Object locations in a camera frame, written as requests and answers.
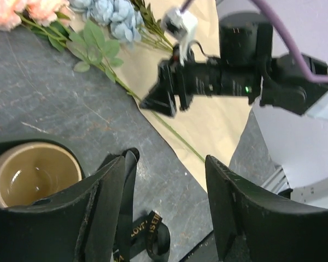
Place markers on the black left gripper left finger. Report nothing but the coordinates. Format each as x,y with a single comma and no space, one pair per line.
76,224

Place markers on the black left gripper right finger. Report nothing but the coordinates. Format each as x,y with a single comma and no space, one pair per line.
276,228

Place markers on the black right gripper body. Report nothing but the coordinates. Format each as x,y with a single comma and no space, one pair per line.
190,79

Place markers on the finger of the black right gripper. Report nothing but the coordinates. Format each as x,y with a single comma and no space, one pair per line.
160,99

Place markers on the orange wrapping paper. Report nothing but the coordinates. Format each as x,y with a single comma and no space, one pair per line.
212,125

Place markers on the black printed ribbon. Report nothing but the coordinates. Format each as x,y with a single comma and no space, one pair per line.
146,233

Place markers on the peach rose stem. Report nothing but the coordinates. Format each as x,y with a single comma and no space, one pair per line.
55,21

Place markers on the brown rose stem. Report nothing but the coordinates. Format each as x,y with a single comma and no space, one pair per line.
150,29

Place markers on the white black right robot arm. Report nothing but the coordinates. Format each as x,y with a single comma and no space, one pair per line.
244,68

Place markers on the beige ceramic vase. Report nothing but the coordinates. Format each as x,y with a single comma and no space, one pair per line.
35,170

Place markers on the light blue flower stem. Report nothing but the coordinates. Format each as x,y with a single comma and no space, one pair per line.
119,16

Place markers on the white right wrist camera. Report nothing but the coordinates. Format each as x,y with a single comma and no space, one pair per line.
181,25

